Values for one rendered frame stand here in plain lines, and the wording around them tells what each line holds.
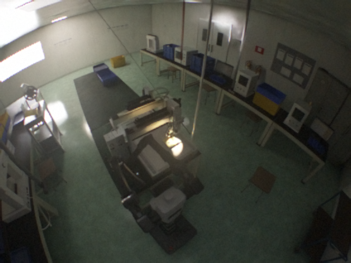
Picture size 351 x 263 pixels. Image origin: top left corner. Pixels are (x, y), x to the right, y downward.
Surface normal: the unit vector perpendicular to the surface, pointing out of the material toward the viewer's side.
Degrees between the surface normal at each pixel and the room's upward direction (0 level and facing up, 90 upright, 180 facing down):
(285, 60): 90
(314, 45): 90
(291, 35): 90
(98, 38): 90
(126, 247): 0
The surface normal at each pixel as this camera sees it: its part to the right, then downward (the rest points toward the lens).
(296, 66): -0.79, 0.42
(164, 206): 0.03, -0.71
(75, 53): 0.61, 0.57
